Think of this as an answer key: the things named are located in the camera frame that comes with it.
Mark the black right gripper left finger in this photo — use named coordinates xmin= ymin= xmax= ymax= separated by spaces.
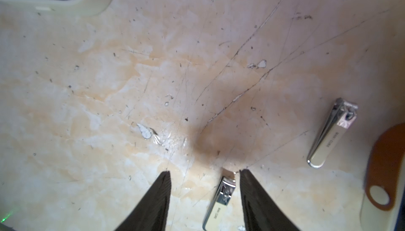
xmin=116 ymin=171 xmax=171 ymax=231

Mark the silver clipper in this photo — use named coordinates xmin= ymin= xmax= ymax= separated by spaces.
xmin=202 ymin=168 xmax=236 ymax=231
xmin=307 ymin=98 xmax=359 ymax=169

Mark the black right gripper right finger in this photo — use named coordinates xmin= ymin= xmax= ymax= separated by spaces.
xmin=239 ymin=169 xmax=298 ymax=231

